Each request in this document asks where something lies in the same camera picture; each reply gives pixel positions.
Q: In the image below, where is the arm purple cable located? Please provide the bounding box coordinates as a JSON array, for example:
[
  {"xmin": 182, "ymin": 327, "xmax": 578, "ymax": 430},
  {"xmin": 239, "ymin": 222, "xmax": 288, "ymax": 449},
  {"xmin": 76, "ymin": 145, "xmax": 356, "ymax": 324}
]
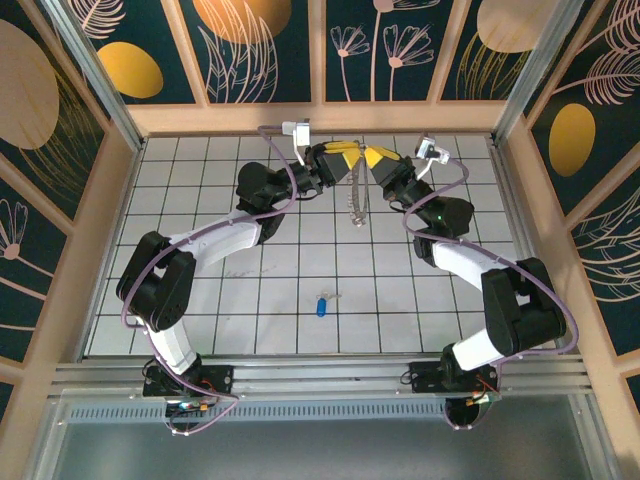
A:
[
  {"xmin": 403, "ymin": 158, "xmax": 580, "ymax": 432},
  {"xmin": 122, "ymin": 123, "xmax": 301, "ymax": 436}
]

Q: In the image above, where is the grey slotted cable duct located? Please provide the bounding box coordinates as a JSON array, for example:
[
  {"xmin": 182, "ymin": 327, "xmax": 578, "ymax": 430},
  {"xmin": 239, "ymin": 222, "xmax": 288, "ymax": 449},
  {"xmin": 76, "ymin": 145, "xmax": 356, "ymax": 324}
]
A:
[{"xmin": 67, "ymin": 402, "xmax": 449, "ymax": 424}]

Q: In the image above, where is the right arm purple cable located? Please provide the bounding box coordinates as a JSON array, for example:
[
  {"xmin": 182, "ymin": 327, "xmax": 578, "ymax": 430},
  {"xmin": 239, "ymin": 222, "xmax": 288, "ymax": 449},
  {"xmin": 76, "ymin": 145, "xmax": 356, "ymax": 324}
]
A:
[{"xmin": 403, "ymin": 158, "xmax": 580, "ymax": 432}]

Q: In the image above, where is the left aluminium corner post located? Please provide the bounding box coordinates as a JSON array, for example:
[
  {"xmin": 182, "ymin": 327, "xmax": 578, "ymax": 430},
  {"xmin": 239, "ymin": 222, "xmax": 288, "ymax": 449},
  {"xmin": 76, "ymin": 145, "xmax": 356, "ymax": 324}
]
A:
[{"xmin": 42, "ymin": 0, "xmax": 147, "ymax": 151}]

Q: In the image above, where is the aluminium corner post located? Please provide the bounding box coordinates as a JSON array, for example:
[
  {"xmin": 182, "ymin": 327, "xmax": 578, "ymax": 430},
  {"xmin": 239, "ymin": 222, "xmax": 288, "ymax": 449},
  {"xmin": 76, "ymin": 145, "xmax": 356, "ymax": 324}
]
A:
[
  {"xmin": 492, "ymin": 0, "xmax": 586, "ymax": 146},
  {"xmin": 42, "ymin": 0, "xmax": 147, "ymax": 151}
]

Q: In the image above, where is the right aluminium table side rail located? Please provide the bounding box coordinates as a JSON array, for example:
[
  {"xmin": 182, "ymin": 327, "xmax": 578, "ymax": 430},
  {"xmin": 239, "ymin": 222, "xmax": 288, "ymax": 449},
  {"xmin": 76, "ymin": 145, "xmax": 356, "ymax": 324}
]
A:
[{"xmin": 487, "ymin": 134, "xmax": 561, "ymax": 354}]

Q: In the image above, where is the left controller circuit board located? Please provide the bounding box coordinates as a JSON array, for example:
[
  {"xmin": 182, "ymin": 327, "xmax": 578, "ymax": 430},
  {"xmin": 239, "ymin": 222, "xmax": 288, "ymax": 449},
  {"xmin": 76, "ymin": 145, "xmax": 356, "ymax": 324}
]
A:
[{"xmin": 164, "ymin": 397, "xmax": 221, "ymax": 417}]

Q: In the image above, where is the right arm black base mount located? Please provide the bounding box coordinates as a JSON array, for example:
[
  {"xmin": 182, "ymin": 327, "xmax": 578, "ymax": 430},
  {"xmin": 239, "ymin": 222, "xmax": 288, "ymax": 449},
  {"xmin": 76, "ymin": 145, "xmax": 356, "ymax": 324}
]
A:
[{"xmin": 407, "ymin": 359, "xmax": 501, "ymax": 397}]

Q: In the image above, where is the aluminium table side rail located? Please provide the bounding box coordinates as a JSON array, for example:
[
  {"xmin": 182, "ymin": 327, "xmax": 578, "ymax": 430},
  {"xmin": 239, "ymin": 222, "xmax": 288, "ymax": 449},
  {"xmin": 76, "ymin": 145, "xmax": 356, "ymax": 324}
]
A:
[
  {"xmin": 487, "ymin": 134, "xmax": 561, "ymax": 354},
  {"xmin": 77, "ymin": 137, "xmax": 147, "ymax": 362}
]

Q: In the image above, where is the right aluminium corner post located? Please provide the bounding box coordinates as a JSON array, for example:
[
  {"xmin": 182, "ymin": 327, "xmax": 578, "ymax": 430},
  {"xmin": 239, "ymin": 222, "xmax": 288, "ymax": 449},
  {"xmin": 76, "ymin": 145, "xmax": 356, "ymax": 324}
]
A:
[{"xmin": 492, "ymin": 0, "xmax": 586, "ymax": 146}]

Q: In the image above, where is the right controller circuit board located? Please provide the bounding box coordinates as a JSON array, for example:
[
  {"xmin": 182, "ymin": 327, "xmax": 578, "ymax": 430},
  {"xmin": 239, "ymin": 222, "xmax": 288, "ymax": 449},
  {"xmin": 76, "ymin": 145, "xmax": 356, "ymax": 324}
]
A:
[{"xmin": 462, "ymin": 388, "xmax": 503, "ymax": 407}]

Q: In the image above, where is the grey metal shelf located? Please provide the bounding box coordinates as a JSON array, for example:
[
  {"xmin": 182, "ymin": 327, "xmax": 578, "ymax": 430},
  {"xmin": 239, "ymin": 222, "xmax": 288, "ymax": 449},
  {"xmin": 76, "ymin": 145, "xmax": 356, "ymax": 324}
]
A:
[{"xmin": 29, "ymin": 392, "xmax": 619, "ymax": 480}]

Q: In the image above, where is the aluminium front rail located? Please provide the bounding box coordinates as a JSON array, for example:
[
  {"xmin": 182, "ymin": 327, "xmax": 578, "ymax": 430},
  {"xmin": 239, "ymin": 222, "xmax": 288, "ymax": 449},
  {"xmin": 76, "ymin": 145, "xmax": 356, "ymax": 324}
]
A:
[{"xmin": 49, "ymin": 355, "xmax": 591, "ymax": 401}]

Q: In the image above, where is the left aluminium table side rail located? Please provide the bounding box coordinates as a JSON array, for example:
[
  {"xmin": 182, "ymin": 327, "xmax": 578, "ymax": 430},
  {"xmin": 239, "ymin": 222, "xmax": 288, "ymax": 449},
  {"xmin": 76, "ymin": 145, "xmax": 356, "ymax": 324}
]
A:
[{"xmin": 77, "ymin": 137, "xmax": 147, "ymax": 362}]

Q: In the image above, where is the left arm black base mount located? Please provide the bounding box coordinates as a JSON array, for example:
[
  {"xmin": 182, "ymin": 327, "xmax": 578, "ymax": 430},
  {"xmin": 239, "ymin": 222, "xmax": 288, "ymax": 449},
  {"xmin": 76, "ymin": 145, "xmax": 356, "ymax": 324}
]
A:
[{"xmin": 143, "ymin": 352, "xmax": 235, "ymax": 399}]

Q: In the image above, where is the small blue capsule object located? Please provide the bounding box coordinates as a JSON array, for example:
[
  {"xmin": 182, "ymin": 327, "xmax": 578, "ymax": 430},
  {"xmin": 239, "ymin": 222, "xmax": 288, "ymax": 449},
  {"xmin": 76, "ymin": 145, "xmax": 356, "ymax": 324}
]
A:
[{"xmin": 314, "ymin": 291, "xmax": 345, "ymax": 320}]

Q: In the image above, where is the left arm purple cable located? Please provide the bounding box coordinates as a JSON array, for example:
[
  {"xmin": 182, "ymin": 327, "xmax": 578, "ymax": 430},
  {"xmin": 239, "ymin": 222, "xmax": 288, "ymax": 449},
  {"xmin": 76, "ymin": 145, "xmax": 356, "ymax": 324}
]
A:
[{"xmin": 122, "ymin": 123, "xmax": 301, "ymax": 436}]

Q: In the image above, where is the controller circuit board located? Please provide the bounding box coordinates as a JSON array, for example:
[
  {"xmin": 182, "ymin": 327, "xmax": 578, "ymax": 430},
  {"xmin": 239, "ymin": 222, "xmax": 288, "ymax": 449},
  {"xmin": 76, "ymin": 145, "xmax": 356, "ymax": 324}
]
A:
[
  {"xmin": 462, "ymin": 388, "xmax": 503, "ymax": 407},
  {"xmin": 164, "ymin": 397, "xmax": 221, "ymax": 417}
]

